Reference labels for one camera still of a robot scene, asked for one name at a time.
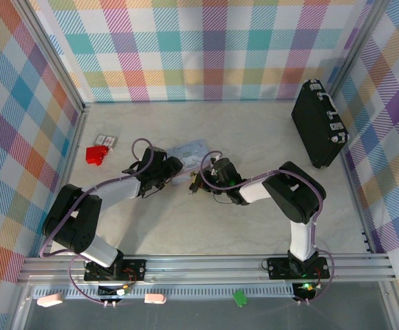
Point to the pink plastic clip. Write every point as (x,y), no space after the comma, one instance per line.
(50,299)
(155,298)

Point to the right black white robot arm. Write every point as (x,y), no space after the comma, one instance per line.
(296,196)

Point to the black connector bracket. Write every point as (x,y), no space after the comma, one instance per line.
(297,292)
(105,292)

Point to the aluminium frame post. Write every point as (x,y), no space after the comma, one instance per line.
(357,44)
(51,56)

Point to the green plastic clip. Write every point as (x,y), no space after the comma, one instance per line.
(240,298)

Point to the red plastic block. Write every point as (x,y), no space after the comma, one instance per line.
(94,154)

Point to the wide aluminium base rail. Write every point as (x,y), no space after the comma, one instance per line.
(203,268)

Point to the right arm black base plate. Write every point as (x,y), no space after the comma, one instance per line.
(278,268)

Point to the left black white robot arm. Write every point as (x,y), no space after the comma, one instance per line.
(72,220)

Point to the black briefcase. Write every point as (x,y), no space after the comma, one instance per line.
(313,127)

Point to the grey metal panel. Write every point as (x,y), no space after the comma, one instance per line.
(203,316)

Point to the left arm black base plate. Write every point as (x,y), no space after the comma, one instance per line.
(134,269)

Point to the pastel cartoon tin box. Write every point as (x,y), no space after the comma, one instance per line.
(192,151)

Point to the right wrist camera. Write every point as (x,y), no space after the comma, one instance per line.
(214,164)

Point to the small card packet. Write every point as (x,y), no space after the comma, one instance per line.
(106,140)

